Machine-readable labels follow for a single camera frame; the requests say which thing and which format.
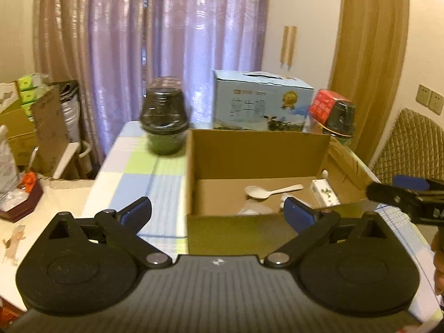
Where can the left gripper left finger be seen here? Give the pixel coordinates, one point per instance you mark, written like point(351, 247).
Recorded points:
point(121, 230)

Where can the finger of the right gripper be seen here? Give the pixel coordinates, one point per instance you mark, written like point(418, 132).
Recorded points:
point(401, 197)
point(418, 185)

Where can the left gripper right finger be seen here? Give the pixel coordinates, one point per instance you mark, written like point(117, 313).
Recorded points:
point(312, 227)

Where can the white dragon medicine box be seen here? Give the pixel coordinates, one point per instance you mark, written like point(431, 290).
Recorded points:
point(323, 193)

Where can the white plastic spoon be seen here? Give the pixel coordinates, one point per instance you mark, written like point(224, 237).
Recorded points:
point(259, 193)

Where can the clear plastic container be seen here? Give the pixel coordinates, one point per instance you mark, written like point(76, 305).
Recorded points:
point(252, 207)

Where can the quilted brown chair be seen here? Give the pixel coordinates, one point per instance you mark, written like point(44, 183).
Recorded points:
point(414, 148)

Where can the brown cardboard box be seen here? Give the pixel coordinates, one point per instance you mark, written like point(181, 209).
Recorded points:
point(222, 163)

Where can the dark red tray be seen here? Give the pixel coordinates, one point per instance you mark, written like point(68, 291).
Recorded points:
point(32, 186)

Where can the clear plastic bag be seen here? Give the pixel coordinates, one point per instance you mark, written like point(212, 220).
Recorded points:
point(8, 173)

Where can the red packaged box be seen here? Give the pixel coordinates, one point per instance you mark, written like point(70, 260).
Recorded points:
point(323, 104)

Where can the dark wrapped plant pot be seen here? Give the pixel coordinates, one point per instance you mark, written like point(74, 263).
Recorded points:
point(164, 116)

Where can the side cardboard box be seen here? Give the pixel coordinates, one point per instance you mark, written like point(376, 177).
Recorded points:
point(45, 130)

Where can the blue milk carton box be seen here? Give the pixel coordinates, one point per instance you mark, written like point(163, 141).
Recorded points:
point(261, 101)

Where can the wooden door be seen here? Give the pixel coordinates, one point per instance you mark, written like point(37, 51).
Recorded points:
point(370, 50)

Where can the green tissue packs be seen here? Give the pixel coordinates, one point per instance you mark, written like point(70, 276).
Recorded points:
point(32, 87)

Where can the purple curtain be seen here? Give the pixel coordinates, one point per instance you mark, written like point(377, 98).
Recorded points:
point(115, 48)

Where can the wooden wall hanger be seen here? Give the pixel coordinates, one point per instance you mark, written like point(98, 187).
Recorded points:
point(288, 46)

